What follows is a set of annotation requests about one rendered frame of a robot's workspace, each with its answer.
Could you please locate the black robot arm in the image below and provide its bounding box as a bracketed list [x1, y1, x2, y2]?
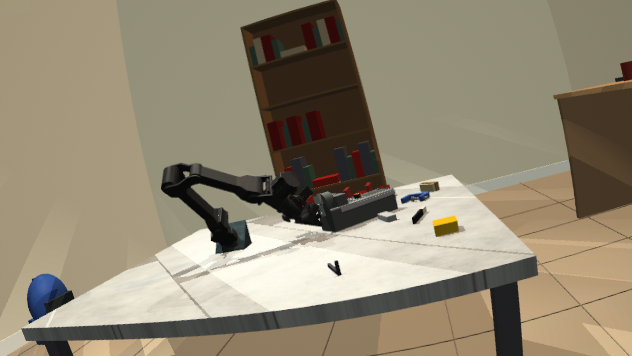
[161, 163, 313, 250]

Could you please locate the blue c-clamp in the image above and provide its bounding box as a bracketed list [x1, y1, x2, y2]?
[401, 191, 430, 203]

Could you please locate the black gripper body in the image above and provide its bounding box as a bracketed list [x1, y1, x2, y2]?
[276, 195, 319, 225]

